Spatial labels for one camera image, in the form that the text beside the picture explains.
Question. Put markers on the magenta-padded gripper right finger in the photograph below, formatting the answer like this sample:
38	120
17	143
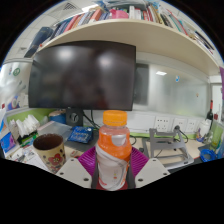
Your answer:
151	171

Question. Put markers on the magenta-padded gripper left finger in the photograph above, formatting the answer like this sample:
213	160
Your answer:
73	171

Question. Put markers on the orange-capped drink bottle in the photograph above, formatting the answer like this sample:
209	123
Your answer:
113	156

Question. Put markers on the beige floral mug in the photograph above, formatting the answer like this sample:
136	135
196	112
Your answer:
53	156

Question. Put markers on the blue circuit board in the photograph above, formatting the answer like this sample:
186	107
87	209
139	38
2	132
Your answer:
80	134

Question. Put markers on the clear plastic box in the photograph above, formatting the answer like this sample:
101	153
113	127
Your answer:
53	128

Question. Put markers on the blue round tin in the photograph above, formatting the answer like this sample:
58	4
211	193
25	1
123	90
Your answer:
57	117

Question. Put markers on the stack of white napkins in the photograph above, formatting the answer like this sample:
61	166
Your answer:
25	126

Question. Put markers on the blue tissue box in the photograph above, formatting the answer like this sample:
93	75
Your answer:
7	141

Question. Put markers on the dark wine bottle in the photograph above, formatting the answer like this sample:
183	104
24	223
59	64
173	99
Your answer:
210	113

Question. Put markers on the black computer monitor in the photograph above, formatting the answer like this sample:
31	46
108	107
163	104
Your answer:
81	75

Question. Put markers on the purple hanging banner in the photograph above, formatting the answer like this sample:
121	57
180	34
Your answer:
222	80

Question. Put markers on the navy blue box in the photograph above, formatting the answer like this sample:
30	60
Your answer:
39	40

